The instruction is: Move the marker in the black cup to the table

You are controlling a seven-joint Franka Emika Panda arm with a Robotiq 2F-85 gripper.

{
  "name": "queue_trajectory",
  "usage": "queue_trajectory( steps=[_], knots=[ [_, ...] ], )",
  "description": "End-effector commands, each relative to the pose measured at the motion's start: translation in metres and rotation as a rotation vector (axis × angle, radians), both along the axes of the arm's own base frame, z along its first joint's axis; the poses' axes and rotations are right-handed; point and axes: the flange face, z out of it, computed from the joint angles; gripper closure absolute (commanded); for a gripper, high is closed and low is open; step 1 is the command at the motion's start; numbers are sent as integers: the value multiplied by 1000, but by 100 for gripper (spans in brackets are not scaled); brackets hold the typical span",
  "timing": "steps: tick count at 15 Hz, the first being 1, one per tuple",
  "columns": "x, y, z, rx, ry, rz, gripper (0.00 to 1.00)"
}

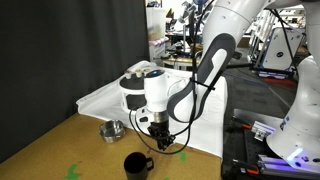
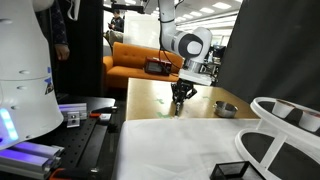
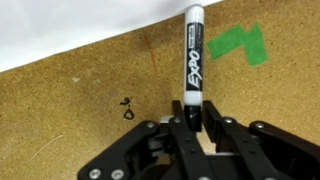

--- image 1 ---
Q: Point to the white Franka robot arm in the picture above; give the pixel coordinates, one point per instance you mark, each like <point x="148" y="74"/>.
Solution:
<point x="220" y="20"/>

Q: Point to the clear plastic storage bin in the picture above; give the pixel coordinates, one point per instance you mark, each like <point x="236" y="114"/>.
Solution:
<point x="156" y="23"/>

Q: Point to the black curtain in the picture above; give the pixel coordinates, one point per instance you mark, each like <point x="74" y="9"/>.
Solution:
<point x="50" y="50"/>

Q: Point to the orange black clamp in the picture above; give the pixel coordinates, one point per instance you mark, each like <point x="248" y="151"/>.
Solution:
<point x="246" y="167"/>
<point x="240" y="124"/>

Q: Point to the aluminium extrusion rail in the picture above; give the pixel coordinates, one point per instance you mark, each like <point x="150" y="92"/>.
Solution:
<point x="280" y="165"/>

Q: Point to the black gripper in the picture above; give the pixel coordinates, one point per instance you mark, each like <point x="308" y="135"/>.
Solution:
<point x="159" y="129"/>

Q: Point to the small green tape mark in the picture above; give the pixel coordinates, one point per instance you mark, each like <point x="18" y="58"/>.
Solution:
<point x="182" y="156"/>

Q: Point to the white panel with black frame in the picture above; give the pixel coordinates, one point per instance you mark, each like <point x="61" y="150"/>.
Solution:
<point x="283" y="46"/>

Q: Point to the aluminium bracket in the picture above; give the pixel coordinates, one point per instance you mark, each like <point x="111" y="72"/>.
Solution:
<point x="262" y="130"/>

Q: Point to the small metal bowl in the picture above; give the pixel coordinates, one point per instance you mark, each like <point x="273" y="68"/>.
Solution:
<point x="112" y="130"/>

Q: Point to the white cloth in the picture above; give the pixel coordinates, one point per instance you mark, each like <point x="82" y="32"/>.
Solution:
<point x="106" y="100"/>

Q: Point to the green tape cross mark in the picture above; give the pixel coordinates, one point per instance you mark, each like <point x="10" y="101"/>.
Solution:
<point x="166" y="179"/>

